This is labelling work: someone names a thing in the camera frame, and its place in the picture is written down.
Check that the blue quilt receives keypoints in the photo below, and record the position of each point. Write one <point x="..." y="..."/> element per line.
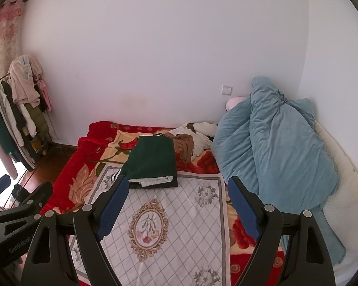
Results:
<point x="268" y="141"/>

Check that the pink pillow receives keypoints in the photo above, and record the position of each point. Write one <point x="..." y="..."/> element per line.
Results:
<point x="232" y="102"/>

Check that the brown white clothes pile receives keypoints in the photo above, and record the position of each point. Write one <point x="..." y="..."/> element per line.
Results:
<point x="192" y="139"/>

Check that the white wall switch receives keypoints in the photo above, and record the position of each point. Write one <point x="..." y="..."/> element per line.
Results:
<point x="227" y="90"/>

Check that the red floral blanket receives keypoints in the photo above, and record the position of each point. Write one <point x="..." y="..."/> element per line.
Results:
<point x="106" y="142"/>

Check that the white checkered floral cloth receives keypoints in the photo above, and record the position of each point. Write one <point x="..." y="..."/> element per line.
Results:
<point x="172" y="236"/>

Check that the white mattress pad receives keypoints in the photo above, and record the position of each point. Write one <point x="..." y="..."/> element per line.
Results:
<point x="341" y="209"/>

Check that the green white varsity jacket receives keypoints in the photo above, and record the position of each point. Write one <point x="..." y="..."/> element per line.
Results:
<point x="151" y="164"/>

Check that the clothes rack with garments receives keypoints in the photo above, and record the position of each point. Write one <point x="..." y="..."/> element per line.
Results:
<point x="24" y="131"/>

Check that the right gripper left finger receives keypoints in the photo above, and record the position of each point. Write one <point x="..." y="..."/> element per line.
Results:
<point x="49" y="259"/>

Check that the pink curtain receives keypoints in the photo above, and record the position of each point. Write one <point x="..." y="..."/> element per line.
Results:
<point x="10" y="29"/>

